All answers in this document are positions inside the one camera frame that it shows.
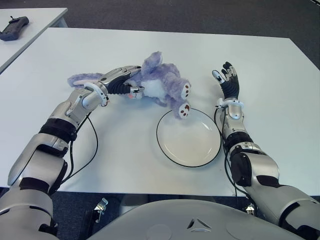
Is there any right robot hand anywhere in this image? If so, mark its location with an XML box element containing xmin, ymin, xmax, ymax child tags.
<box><xmin>211</xmin><ymin>61</ymin><xmax>241</xmax><ymax>101</ymax></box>

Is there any metal table clamp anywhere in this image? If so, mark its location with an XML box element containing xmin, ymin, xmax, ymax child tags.
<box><xmin>244</xmin><ymin>202</ymin><xmax>256</xmax><ymax>216</ymax></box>
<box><xmin>93</xmin><ymin>197</ymin><xmax>109</xmax><ymax>225</ymax></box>

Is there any silver robot torso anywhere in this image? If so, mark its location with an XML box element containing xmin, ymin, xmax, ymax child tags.
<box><xmin>84</xmin><ymin>198</ymin><xmax>306</xmax><ymax>240</ymax></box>

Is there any white plate with black rim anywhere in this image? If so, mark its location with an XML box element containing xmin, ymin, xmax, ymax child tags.
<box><xmin>156</xmin><ymin>107</ymin><xmax>222</xmax><ymax>168</ymax></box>

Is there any purple plush doll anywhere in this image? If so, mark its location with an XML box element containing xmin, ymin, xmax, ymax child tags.
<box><xmin>67</xmin><ymin>51</ymin><xmax>193</xmax><ymax>121</ymax></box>

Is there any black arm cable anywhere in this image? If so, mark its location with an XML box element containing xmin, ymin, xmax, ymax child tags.
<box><xmin>213</xmin><ymin>106</ymin><xmax>247</xmax><ymax>201</ymax></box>
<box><xmin>48</xmin><ymin>104</ymin><xmax>99</xmax><ymax>196</ymax></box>

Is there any black handheld controller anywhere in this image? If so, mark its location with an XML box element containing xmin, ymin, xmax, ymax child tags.
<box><xmin>0</xmin><ymin>16</ymin><xmax>30</xmax><ymax>42</ymax></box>

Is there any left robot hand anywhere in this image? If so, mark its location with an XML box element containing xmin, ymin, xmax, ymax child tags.
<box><xmin>98</xmin><ymin>65</ymin><xmax>146</xmax><ymax>100</ymax></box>

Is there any white side table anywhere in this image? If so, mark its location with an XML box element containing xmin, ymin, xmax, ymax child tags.
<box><xmin>0</xmin><ymin>7</ymin><xmax>69</xmax><ymax>73</ymax></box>

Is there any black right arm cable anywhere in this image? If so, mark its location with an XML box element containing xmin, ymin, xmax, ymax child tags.
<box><xmin>213</xmin><ymin>106</ymin><xmax>247</xmax><ymax>201</ymax></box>

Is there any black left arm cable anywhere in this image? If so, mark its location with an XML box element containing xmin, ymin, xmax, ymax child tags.
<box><xmin>48</xmin><ymin>104</ymin><xmax>99</xmax><ymax>196</ymax></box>

